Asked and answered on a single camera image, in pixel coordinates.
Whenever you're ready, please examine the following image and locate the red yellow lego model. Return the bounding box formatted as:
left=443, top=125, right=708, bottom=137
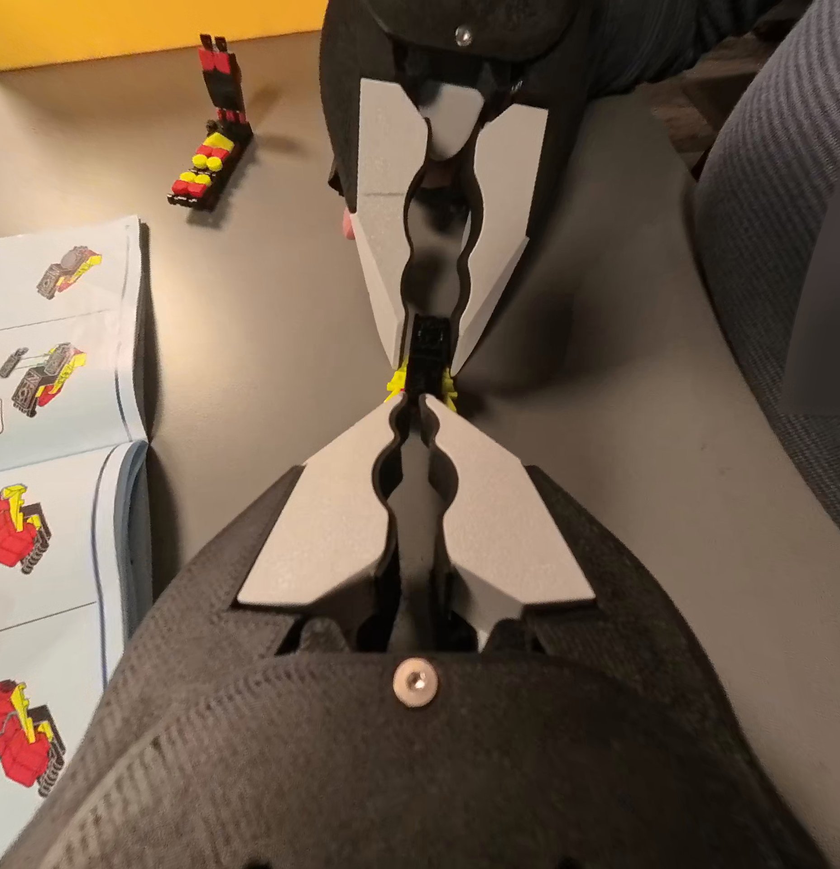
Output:
left=386, top=314, right=461, bottom=415

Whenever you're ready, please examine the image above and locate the open instruction booklet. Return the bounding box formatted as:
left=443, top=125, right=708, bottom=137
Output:
left=0, top=216, right=152, bottom=798

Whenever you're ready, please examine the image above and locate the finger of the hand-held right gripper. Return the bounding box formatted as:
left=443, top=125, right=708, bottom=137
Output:
left=355, top=76, right=432, bottom=369
left=451, top=102, right=550, bottom=376

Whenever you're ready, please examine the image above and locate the person's right forearm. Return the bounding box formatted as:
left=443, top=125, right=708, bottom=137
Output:
left=583, top=0, right=811, bottom=99

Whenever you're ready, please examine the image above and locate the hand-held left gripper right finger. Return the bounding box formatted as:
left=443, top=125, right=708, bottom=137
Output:
left=420, top=396, right=597, bottom=631

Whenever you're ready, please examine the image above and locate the yellow plastic bin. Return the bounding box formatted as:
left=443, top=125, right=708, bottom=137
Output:
left=0, top=0, right=329, bottom=74

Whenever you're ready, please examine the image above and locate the long black red lego tail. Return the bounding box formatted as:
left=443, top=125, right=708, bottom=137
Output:
left=167, top=34, right=254, bottom=210

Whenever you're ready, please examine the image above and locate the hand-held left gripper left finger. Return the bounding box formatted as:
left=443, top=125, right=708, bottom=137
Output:
left=236, top=396, right=412, bottom=608

